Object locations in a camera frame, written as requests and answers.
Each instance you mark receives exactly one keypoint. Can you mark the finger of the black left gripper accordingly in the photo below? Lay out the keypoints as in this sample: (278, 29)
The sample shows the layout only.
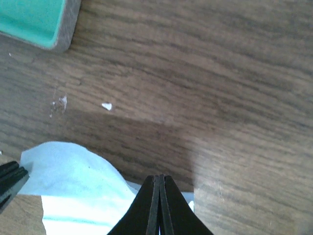
(12, 178)

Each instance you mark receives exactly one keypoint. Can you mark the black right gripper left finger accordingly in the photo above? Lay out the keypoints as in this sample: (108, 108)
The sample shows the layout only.
(142, 216)

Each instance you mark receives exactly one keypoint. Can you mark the grey glasses case green lining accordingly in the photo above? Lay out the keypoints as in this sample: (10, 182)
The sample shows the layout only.
(47, 24)

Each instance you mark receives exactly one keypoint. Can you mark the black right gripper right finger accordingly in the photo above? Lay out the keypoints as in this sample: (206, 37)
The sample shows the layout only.
(176, 217)

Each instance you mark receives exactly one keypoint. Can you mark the light blue cleaning cloth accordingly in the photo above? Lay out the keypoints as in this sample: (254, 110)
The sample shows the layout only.
(82, 193)

